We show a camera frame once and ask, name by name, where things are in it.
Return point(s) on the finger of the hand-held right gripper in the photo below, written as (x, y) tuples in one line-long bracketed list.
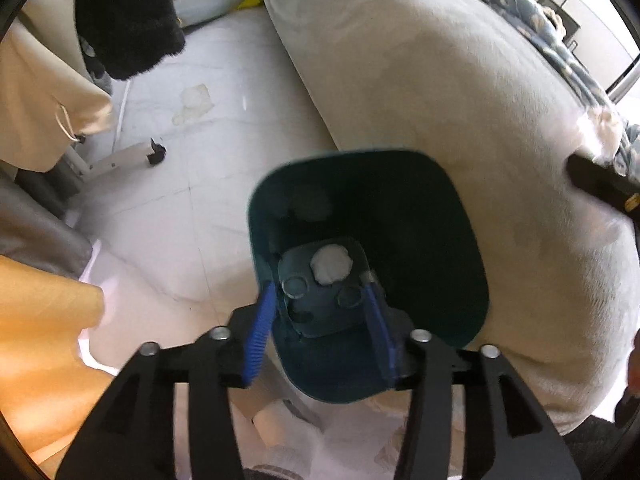
[(600, 185)]

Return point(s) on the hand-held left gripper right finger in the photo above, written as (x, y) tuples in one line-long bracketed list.
[(380, 332)]

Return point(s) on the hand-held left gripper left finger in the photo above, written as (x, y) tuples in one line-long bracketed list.
[(257, 340)]

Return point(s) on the white tissue wad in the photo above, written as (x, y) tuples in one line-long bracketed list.
[(331, 265)]

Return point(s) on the dark teal trash bin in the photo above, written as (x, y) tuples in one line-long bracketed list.
[(425, 235)]

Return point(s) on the person's right forearm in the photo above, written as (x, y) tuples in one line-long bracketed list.
[(631, 400)]

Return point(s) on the white cloth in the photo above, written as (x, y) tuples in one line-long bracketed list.
[(300, 435)]

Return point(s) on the white black-framed wardrobe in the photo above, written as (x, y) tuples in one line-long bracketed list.
[(600, 10)]

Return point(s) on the blue patterned duvet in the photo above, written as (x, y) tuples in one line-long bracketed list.
[(530, 15)]

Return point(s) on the bed with grey-green blanket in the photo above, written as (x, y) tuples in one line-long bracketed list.
[(425, 60)]

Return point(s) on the yellow curtain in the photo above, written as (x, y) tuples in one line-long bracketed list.
[(40, 350)]

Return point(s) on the white clothes rack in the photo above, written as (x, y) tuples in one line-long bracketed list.
[(115, 160)]

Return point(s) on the grey cloth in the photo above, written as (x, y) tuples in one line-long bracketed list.
[(40, 230)]

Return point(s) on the black garment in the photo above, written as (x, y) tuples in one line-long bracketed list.
[(125, 20)]

